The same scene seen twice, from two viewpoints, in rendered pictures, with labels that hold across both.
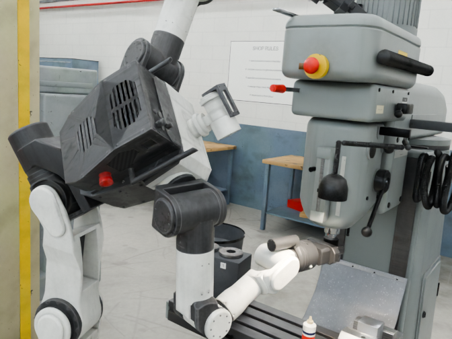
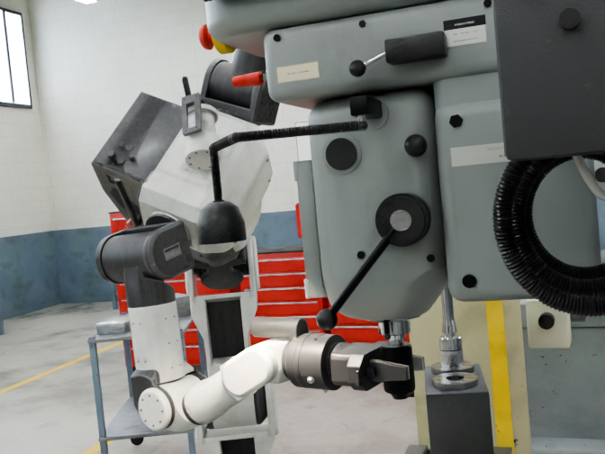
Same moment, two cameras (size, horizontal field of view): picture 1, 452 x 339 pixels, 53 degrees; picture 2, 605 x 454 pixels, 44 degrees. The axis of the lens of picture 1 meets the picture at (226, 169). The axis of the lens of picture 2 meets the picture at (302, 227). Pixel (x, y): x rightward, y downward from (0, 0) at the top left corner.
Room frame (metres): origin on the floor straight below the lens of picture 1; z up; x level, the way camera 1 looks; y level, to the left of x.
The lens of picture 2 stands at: (0.91, -1.36, 1.51)
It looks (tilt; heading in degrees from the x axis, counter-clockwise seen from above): 3 degrees down; 73
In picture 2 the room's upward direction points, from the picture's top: 5 degrees counter-clockwise
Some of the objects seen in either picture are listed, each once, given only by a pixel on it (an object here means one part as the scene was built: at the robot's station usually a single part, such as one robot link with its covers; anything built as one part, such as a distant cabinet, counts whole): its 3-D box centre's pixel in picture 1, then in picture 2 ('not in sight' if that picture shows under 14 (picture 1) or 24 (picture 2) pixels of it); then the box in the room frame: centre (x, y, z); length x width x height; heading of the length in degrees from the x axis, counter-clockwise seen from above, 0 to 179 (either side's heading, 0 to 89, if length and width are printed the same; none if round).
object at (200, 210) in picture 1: (190, 220); (141, 268); (1.01, 0.07, 1.38); 0.12 x 0.09 x 0.14; 131
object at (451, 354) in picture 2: not in sight; (451, 353); (1.63, 0.05, 1.13); 0.05 x 0.05 x 0.05
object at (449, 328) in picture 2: not in sight; (447, 310); (1.63, 0.05, 1.22); 0.03 x 0.03 x 0.11
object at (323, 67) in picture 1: (316, 66); (224, 34); (1.15, -0.20, 1.76); 0.06 x 0.02 x 0.06; 54
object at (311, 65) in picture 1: (312, 65); (211, 36); (1.13, -0.19, 1.76); 0.04 x 0.03 x 0.04; 54
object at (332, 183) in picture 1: (333, 185); (221, 221); (1.11, -0.27, 1.47); 0.07 x 0.07 x 0.06
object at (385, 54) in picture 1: (407, 64); not in sight; (1.28, -0.48, 1.79); 0.45 x 0.04 x 0.04; 144
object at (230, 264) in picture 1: (217, 274); (457, 419); (1.61, 0.00, 1.00); 0.22 x 0.12 x 0.20; 64
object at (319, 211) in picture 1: (322, 184); (315, 228); (1.25, -0.27, 1.45); 0.04 x 0.04 x 0.21; 54
